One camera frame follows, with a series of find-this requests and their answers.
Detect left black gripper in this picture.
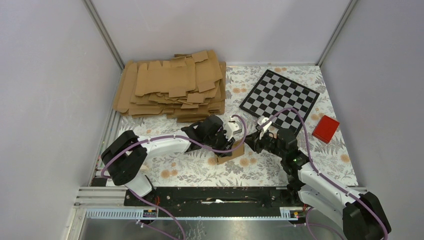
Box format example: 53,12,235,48
205,127,235,158

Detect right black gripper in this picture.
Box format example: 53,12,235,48
241,128,286,159

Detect brown cardboard box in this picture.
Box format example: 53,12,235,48
215,139,245,165

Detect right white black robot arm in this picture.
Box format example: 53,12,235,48
244,128,392,240

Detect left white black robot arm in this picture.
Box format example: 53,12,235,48
100,115,241,206

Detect red box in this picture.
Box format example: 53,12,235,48
312,115,340,144

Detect stack of flat cardboard boxes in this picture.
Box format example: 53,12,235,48
112,50,226,123

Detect black white checkerboard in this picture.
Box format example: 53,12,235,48
239,69,326,135

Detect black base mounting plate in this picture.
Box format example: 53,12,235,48
143,186,310,218

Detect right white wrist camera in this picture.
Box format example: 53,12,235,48
256,116,272,140

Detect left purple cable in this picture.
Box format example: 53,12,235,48
100,114,248,240

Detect purple cable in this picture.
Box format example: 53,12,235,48
100,114,248,240
258,106,389,240

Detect slotted grey cable duct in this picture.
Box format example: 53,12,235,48
86,207,298,221

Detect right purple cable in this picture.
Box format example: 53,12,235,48
258,106,389,240

